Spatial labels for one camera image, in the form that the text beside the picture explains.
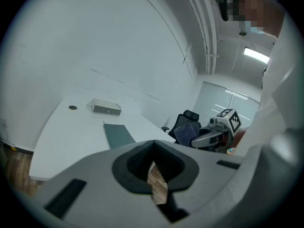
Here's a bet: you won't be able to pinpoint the person's head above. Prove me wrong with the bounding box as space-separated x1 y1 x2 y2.
228 0 285 40

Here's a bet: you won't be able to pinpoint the white ceiling pipes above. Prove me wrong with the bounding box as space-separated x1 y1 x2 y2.
180 0 220 75

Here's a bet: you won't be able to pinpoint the person's white t-shirt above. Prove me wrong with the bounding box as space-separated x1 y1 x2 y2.
234 15 304 156

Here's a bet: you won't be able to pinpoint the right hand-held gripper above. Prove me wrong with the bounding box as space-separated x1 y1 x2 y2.
191 108 242 153

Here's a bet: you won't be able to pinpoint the black head-mounted camera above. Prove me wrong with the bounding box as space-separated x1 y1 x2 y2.
215 0 235 22

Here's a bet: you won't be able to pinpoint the person's right forearm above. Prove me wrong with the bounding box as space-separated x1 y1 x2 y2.
232 128 250 154

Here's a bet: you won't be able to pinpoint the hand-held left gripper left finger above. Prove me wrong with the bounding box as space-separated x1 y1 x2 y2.
32 140 171 228

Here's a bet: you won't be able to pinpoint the rectangular ceiling light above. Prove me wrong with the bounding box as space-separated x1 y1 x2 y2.
243 46 271 64

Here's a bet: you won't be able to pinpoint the frosted glass partition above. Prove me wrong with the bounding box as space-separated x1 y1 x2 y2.
192 81 261 133

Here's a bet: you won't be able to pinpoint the black mesh office chair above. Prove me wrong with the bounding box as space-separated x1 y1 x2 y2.
161 110 201 144

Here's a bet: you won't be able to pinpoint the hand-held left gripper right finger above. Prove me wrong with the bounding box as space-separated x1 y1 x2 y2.
154 140 243 215

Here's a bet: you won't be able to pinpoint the white table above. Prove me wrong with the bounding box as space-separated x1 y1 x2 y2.
28 96 176 181

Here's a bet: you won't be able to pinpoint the dark grey notebook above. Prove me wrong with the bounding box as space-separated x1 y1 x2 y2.
103 121 136 149

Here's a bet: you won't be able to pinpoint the light blue face mask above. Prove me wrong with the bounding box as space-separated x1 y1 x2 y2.
244 20 264 34

